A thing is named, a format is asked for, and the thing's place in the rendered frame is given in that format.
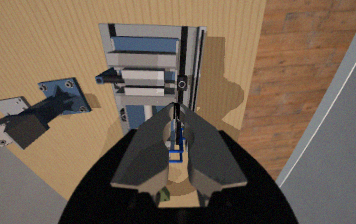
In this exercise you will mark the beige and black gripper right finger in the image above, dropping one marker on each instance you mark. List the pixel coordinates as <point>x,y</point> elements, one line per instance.
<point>218,163</point>

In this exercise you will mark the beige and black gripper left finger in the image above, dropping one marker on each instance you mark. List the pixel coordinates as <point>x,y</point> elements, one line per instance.
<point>138,162</point>

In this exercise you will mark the grey metal block with slot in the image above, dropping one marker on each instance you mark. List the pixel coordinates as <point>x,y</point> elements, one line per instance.
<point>144,81</point>

